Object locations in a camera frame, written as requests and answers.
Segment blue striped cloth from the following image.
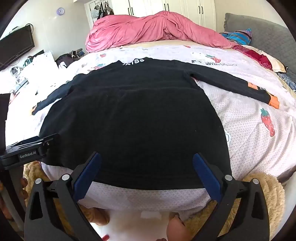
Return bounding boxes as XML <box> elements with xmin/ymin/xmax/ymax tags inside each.
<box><xmin>220</xmin><ymin>28</ymin><xmax>252</xmax><ymax>45</ymax></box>

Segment bed with beige sheet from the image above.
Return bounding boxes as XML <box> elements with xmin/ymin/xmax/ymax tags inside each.
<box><xmin>120</xmin><ymin>40</ymin><xmax>208</xmax><ymax>49</ymax></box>

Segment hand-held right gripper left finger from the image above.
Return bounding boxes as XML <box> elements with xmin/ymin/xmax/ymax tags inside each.
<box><xmin>24</xmin><ymin>152</ymin><xmax>102</xmax><ymax>241</ymax></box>

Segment beige fluffy blanket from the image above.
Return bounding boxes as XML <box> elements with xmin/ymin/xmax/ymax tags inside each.
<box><xmin>22</xmin><ymin>161</ymin><xmax>286</xmax><ymax>241</ymax></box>

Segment strawberry printed blanket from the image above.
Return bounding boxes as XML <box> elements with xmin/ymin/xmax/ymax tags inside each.
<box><xmin>5</xmin><ymin>43</ymin><xmax>296</xmax><ymax>223</ymax></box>

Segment red patterned pillow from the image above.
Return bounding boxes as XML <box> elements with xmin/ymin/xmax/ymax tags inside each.
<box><xmin>232</xmin><ymin>44</ymin><xmax>287</xmax><ymax>72</ymax></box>

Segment black television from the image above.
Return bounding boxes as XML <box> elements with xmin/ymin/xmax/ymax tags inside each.
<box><xmin>0</xmin><ymin>24</ymin><xmax>35</xmax><ymax>70</ymax></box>

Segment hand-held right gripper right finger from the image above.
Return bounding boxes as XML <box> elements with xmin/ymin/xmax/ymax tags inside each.
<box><xmin>193</xmin><ymin>153</ymin><xmax>270</xmax><ymax>241</ymax></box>

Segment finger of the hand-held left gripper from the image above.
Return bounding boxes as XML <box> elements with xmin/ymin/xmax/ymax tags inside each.
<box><xmin>37</xmin><ymin>133</ymin><xmax>60</xmax><ymax>161</ymax></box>

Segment black long-sleeve shirt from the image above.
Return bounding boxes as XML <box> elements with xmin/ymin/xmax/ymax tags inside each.
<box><xmin>31</xmin><ymin>57</ymin><xmax>280</xmax><ymax>190</ymax></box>

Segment blue patterned pillow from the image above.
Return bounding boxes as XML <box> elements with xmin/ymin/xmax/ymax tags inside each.
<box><xmin>276</xmin><ymin>72</ymin><xmax>296</xmax><ymax>93</ymax></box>

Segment white wardrobe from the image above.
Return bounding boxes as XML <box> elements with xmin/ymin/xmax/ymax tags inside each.
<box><xmin>111</xmin><ymin>0</ymin><xmax>216</xmax><ymax>33</ymax></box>

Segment grey quilted headboard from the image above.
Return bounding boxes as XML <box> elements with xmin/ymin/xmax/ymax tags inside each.
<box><xmin>223</xmin><ymin>13</ymin><xmax>296</xmax><ymax>75</ymax></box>

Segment white dresser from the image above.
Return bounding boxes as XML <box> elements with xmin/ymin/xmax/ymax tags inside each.
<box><xmin>0</xmin><ymin>50</ymin><xmax>58</xmax><ymax>98</ymax></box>

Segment pink duvet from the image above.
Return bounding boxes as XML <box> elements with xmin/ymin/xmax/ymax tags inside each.
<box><xmin>85</xmin><ymin>10</ymin><xmax>238</xmax><ymax>54</ymax></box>

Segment person's right leg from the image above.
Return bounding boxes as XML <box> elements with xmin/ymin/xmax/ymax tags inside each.
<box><xmin>166</xmin><ymin>215</ymin><xmax>186</xmax><ymax>241</ymax></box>

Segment pile of dark clothes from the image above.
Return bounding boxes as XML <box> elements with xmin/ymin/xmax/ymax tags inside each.
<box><xmin>55</xmin><ymin>49</ymin><xmax>87</xmax><ymax>69</ymax></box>

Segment hanging bags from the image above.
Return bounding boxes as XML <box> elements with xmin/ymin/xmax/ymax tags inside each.
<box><xmin>90</xmin><ymin>0</ymin><xmax>115</xmax><ymax>20</ymax></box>

